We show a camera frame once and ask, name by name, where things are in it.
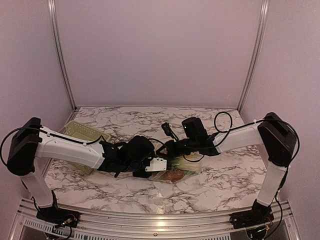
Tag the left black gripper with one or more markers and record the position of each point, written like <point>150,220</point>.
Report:
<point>142,176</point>

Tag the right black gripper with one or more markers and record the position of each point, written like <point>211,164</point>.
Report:
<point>169,145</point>

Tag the clear polka dot zip bag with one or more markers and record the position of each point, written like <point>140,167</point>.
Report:
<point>181,164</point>

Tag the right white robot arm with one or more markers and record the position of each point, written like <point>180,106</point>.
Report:
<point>275,138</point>

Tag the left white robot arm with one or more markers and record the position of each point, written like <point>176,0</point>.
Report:
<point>34,141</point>

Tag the fake yellow corn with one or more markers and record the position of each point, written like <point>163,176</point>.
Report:
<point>192,157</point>

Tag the fake brown potato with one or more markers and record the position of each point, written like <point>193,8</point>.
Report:
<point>173,175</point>

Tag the pale green plastic basket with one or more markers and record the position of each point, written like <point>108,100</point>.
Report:
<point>78,130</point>

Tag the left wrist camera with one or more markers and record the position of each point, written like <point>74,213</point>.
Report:
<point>159,164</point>

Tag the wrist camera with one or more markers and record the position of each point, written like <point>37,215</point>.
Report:
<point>159,164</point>
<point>169,132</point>

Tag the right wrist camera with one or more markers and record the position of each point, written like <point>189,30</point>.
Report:
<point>169,132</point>

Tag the front aluminium table rail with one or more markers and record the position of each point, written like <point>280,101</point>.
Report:
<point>108,225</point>

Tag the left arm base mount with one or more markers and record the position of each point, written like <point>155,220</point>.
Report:
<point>56,215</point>

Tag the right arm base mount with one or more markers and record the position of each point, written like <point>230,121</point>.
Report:
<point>258,214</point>

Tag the left aluminium frame post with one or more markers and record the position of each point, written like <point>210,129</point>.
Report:
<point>59,52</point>

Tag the aluminium frame post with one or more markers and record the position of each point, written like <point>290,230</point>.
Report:
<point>258,43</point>
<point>59,52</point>

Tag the right aluminium frame post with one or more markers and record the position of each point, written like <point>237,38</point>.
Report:
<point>258,43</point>

